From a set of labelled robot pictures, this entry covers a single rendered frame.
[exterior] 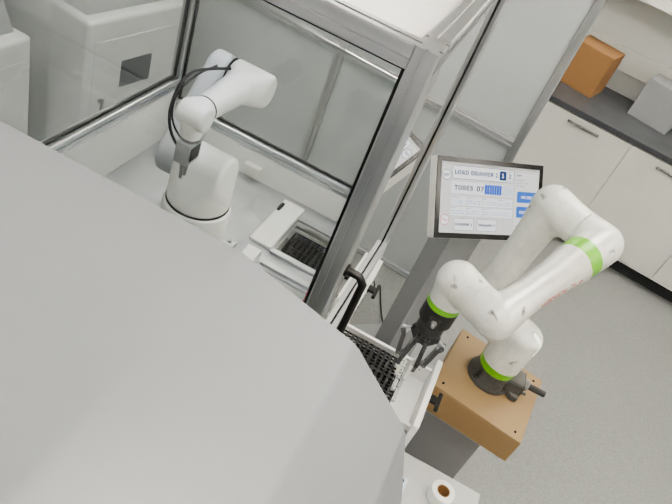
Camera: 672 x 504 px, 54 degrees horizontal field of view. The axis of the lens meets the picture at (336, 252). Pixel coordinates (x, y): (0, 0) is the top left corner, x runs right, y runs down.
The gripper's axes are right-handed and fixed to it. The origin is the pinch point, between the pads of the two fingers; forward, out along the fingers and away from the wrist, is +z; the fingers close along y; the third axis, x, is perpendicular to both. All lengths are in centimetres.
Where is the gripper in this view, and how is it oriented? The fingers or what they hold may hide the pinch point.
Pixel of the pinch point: (405, 366)
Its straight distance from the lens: 189.2
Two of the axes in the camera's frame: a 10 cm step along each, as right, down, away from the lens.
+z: -3.2, 7.2, 6.1
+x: 3.6, -5.0, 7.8
